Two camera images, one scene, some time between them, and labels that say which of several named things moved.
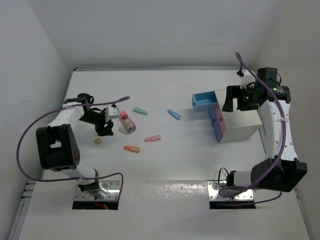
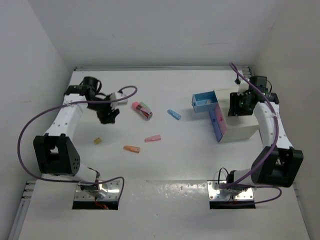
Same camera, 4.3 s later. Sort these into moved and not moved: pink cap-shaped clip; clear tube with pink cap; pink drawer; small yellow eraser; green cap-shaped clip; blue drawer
Moved: green cap-shaped clip; clear tube with pink cap
Not moved: small yellow eraser; pink cap-shaped clip; blue drawer; pink drawer
